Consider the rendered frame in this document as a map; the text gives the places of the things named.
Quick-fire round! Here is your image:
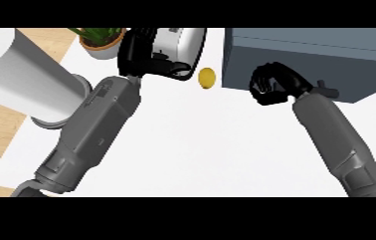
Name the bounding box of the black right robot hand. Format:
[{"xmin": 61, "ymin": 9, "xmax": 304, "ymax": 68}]
[{"xmin": 248, "ymin": 61, "xmax": 316, "ymax": 107}]

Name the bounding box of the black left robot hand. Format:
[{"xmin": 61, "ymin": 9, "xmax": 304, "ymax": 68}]
[{"xmin": 117, "ymin": 27, "xmax": 193, "ymax": 82}]

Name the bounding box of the dark blue-grey drawer front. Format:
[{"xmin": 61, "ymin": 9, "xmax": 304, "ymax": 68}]
[{"xmin": 220, "ymin": 45, "xmax": 376, "ymax": 105}]

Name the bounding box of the blue-grey drawer cabinet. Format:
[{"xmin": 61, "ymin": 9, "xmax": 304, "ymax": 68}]
[{"xmin": 220, "ymin": 27, "xmax": 376, "ymax": 105}]

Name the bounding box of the green plant in pot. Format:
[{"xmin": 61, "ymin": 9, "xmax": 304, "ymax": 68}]
[{"xmin": 68, "ymin": 27, "xmax": 130, "ymax": 61}]

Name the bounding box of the yellow lemon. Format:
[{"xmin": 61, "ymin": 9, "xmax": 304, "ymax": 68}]
[{"xmin": 196, "ymin": 67, "xmax": 217, "ymax": 91}]

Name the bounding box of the large white cylinder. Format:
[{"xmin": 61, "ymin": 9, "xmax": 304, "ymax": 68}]
[{"xmin": 0, "ymin": 27, "xmax": 95, "ymax": 130}]

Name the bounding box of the grey drawer handle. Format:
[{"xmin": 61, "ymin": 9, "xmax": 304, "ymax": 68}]
[{"xmin": 316, "ymin": 80, "xmax": 341, "ymax": 98}]

